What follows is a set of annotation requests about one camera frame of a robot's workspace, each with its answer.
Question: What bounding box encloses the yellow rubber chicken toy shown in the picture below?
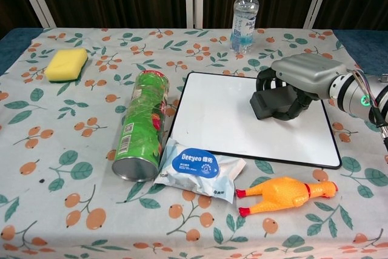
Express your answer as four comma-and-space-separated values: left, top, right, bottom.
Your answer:
235, 175, 339, 218

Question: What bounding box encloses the yellow green scrub sponge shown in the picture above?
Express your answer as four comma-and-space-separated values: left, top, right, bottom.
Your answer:
44, 47, 89, 84

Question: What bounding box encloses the floral patterned tablecloth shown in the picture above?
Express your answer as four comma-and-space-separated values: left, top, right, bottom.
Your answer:
0, 27, 388, 259

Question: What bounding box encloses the white board black frame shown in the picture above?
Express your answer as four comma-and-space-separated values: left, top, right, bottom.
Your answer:
167, 71, 343, 169

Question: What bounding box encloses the blue white wet wipes pack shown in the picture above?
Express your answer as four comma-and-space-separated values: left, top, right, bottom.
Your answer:
153, 137, 247, 204

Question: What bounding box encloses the dark grey board eraser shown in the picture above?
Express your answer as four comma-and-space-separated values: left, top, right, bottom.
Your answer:
249, 87, 299, 120

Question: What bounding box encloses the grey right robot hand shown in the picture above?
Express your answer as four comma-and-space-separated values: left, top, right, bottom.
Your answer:
255, 53, 348, 121

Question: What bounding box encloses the clear plastic water bottle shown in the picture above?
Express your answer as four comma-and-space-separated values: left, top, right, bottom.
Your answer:
229, 0, 259, 53

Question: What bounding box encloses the green chips can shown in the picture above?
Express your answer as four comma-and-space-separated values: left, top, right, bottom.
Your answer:
111, 69, 171, 183

